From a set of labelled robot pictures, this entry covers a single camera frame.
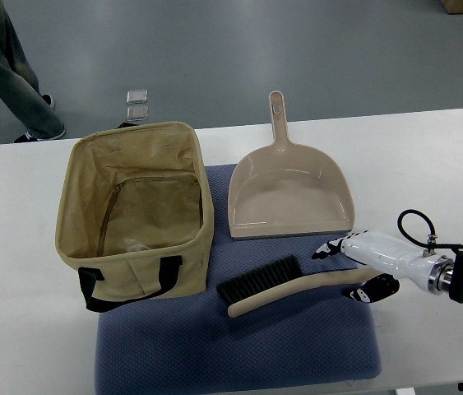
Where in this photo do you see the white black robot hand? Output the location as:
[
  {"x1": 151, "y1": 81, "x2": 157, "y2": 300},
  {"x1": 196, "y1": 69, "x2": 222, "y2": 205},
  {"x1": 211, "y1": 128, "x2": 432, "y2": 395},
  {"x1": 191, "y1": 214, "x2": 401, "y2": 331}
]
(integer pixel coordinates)
[{"x1": 312, "y1": 230, "x2": 454, "y2": 304}]

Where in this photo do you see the pink hand broom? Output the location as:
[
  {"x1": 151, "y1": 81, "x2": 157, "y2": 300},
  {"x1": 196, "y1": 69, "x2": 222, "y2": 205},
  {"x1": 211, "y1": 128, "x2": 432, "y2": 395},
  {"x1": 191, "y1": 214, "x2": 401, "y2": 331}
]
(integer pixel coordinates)
[{"x1": 216, "y1": 256, "x2": 380, "y2": 318}]

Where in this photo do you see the yellow fabric bag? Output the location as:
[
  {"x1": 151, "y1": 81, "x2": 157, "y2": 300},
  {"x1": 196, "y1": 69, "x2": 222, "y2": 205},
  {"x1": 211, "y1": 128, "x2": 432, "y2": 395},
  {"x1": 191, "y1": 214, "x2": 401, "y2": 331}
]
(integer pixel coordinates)
[{"x1": 55, "y1": 122, "x2": 214, "y2": 313}]

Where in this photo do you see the blue cushion mat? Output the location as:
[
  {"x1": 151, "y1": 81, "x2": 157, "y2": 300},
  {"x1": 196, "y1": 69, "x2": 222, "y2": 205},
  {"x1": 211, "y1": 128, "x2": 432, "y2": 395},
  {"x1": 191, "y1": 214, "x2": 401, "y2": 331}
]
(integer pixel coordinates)
[{"x1": 95, "y1": 165, "x2": 381, "y2": 394}]

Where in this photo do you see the pink dustpan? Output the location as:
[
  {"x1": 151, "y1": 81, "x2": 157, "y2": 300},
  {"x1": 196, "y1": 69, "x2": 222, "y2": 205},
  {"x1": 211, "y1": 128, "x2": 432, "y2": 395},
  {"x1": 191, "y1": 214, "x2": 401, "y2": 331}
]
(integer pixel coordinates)
[{"x1": 228, "y1": 91, "x2": 355, "y2": 239}]

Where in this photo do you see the lower clear floor plate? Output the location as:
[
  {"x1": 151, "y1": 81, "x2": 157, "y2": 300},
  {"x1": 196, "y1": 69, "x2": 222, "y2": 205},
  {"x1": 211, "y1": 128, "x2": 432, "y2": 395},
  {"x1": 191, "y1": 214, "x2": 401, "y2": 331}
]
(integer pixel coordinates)
[{"x1": 127, "y1": 105, "x2": 149, "y2": 121}]

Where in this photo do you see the clear floor plate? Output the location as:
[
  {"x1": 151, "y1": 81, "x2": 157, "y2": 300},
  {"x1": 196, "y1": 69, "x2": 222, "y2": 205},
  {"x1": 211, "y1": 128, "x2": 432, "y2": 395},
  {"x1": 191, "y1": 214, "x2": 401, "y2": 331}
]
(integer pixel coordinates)
[
  {"x1": 126, "y1": 89, "x2": 148, "y2": 105},
  {"x1": 127, "y1": 105, "x2": 149, "y2": 121}
]

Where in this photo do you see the upper clear floor plate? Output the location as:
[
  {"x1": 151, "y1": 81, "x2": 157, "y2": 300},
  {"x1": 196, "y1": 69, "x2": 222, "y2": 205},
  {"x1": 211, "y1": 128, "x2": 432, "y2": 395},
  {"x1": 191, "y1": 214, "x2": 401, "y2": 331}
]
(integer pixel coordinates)
[{"x1": 126, "y1": 89, "x2": 148, "y2": 105}]

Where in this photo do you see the person in grey clothes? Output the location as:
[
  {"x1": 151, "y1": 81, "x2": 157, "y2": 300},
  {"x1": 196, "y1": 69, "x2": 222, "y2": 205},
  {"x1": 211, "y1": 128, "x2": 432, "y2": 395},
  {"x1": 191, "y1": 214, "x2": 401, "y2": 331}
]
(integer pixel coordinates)
[{"x1": 0, "y1": 1, "x2": 65, "y2": 142}]

